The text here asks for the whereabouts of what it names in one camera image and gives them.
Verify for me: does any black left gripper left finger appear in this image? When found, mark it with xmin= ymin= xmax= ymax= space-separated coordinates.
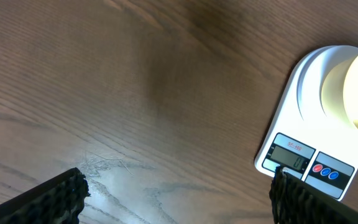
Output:
xmin=0 ymin=168 xmax=90 ymax=224

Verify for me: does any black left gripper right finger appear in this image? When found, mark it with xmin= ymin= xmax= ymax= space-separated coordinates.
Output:
xmin=269 ymin=166 xmax=358 ymax=224

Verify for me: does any white kitchen scale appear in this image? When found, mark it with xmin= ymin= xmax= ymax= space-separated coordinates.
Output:
xmin=254 ymin=45 xmax=358 ymax=201

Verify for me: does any yellow bowl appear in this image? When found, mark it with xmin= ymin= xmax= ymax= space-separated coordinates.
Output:
xmin=321 ymin=54 xmax=358 ymax=131

